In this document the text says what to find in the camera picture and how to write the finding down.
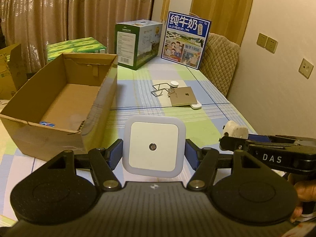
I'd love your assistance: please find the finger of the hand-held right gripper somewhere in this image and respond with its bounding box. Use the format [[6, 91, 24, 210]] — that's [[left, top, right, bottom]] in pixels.
[[248, 133, 316, 142], [219, 136, 255, 151]]

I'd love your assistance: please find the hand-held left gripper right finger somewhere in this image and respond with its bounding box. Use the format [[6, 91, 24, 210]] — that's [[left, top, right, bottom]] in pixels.
[[185, 139, 290, 192]]

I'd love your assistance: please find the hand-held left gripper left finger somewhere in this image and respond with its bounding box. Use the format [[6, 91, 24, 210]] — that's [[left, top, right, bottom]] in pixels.
[[15, 139, 124, 192]]

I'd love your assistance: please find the white plug adapter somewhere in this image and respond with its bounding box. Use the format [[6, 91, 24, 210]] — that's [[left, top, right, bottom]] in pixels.
[[223, 120, 248, 139]]

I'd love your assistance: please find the white square night light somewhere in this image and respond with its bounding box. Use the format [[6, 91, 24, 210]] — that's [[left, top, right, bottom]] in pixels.
[[122, 115, 186, 178]]

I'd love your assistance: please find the beige card box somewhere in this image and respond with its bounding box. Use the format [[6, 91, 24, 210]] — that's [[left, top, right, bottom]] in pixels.
[[168, 86, 199, 107]]

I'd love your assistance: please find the metal wire rack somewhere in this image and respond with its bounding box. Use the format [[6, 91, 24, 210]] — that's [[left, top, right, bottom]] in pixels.
[[151, 82, 178, 98]]

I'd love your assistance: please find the person's right hand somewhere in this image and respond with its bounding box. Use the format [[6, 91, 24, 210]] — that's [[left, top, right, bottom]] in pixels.
[[289, 185, 316, 224]]

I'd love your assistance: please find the plaid tablecloth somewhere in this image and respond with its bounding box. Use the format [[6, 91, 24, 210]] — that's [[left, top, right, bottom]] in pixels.
[[0, 63, 260, 228]]

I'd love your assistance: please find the chair with quilted cover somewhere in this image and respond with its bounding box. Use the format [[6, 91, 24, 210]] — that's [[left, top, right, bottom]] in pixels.
[[200, 33, 240, 97]]

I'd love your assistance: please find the green milk carton case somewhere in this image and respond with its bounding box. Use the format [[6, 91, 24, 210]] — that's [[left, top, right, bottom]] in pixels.
[[115, 19, 163, 71]]

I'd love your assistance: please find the blue milk carton case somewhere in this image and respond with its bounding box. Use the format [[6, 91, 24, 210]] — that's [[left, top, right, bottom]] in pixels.
[[161, 11, 211, 70]]

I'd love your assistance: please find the pack of green cartons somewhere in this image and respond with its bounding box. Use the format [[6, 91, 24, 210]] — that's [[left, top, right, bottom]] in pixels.
[[47, 37, 108, 62]]

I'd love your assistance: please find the printed brown cardboard box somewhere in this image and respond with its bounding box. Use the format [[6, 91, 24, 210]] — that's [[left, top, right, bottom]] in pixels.
[[0, 43, 27, 100]]

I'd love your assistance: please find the light wooden stick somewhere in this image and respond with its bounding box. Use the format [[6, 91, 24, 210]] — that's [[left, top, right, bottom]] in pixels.
[[160, 0, 171, 23]]

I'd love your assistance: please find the beige patterned curtain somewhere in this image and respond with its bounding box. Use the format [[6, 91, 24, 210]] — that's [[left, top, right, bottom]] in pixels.
[[0, 0, 157, 60]]

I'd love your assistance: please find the beige wall socket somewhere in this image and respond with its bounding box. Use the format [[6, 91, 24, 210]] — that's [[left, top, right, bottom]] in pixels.
[[265, 37, 278, 53], [299, 58, 314, 79], [256, 33, 267, 48]]

